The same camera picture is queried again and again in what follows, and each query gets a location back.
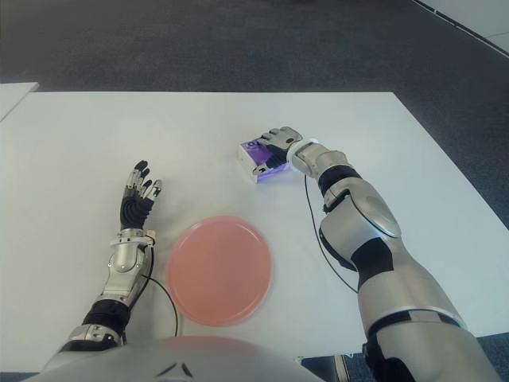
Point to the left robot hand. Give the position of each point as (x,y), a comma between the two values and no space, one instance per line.
(133,211)

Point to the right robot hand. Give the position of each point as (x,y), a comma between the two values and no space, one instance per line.
(284,137)

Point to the purple tissue paper pack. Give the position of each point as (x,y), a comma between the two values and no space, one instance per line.
(248,149)

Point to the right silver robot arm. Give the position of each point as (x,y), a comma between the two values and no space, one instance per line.
(370,223)

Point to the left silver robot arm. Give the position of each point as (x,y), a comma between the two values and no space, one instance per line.
(123,258)

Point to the pink round plate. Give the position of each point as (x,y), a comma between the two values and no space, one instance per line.
(218,270)

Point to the silver robot torso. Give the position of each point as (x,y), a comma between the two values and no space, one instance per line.
(199,358)

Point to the white adjoining table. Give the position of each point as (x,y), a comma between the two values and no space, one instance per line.
(12,97)

